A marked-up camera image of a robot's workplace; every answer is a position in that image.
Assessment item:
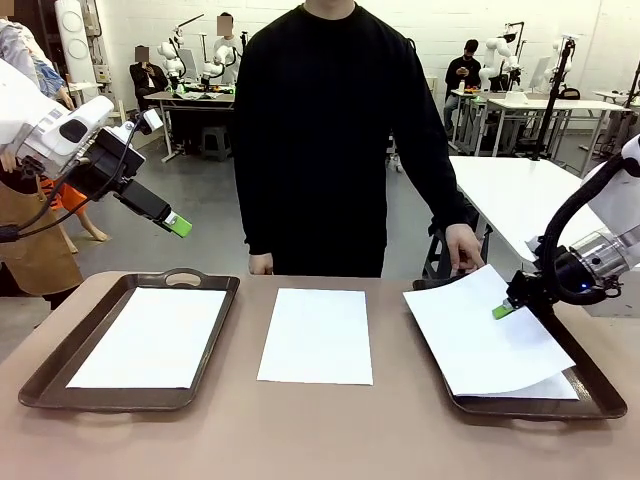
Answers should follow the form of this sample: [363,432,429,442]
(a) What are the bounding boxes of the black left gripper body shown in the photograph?
[69,128,146,201]

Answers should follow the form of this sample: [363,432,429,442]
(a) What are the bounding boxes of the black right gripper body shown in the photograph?
[522,248,585,310]

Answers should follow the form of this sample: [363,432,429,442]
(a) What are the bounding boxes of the white A4 paper sheet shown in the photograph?
[257,288,375,387]
[402,263,577,397]
[65,286,228,391]
[453,370,581,401]

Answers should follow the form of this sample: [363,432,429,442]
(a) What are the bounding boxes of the person's left forearm black sleeve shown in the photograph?
[404,144,474,232]

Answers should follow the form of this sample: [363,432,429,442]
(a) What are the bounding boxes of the person's right forearm black sleeve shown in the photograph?
[233,149,274,256]

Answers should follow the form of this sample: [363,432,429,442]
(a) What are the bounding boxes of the person's left hand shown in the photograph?
[444,223,486,275]

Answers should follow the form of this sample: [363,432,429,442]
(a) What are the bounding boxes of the person's right hand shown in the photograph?
[248,252,275,276]

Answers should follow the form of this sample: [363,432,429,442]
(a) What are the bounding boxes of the black plastic step stool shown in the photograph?
[422,232,494,280]

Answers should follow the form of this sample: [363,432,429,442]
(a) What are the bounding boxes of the grey plastic stool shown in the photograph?
[201,124,234,162]

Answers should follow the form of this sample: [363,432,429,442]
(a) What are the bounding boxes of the seated person black jacket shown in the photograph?
[128,44,170,114]

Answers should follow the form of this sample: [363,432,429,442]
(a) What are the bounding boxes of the large white table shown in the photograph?
[448,155,640,317]

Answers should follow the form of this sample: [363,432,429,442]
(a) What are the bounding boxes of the brown plastic serving tray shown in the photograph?
[411,273,629,420]
[17,268,241,414]

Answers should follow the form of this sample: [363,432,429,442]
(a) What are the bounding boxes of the grey topped workshop desk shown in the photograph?
[147,89,236,164]

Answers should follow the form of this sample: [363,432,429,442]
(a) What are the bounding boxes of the white tower air conditioner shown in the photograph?
[53,0,97,84]

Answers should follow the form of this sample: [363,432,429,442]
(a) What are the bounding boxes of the person with brown apron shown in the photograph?
[0,17,85,311]

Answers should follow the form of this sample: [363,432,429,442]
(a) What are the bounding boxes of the standing person white shirt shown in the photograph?
[213,13,241,84]

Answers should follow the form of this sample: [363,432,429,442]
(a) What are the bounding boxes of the black tripod stand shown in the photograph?
[530,37,576,162]

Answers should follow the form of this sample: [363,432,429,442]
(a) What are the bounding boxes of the white workshop desk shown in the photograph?
[487,97,632,164]
[451,88,489,156]

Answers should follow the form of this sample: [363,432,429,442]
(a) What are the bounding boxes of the person in black sweater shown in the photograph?
[232,0,436,279]

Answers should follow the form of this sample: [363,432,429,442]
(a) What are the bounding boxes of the seated person black clothes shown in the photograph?
[442,38,484,140]

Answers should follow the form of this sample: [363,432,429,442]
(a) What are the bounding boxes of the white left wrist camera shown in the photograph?
[132,108,165,135]

